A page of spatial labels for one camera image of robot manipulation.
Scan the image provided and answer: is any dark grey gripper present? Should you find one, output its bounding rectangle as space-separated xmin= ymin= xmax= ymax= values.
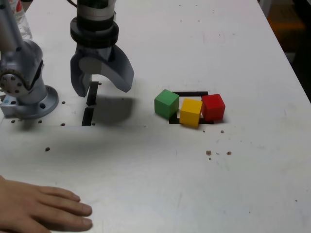
xmin=70 ymin=44 xmax=135 ymax=98

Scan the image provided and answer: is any green cube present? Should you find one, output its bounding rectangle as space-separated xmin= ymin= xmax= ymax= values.
xmin=154 ymin=89 xmax=180 ymax=119

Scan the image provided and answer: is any yellow cube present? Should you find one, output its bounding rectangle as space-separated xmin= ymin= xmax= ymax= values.
xmin=179 ymin=98 xmax=203 ymax=128

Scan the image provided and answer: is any red cube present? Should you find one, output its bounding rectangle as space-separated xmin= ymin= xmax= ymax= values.
xmin=201 ymin=94 xmax=226 ymax=121

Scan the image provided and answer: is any black tape square outline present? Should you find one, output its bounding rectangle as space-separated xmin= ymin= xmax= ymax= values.
xmin=169 ymin=91 xmax=215 ymax=125

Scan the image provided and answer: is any person's hand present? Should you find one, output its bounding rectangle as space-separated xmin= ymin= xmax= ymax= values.
xmin=0 ymin=174 xmax=93 ymax=233

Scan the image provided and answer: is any black tape strip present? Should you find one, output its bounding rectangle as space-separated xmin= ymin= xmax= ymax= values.
xmin=81 ymin=81 xmax=100 ymax=126

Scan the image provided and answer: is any clear plastic bottle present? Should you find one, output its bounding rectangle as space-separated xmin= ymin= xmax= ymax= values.
xmin=9 ymin=0 xmax=34 ymax=41

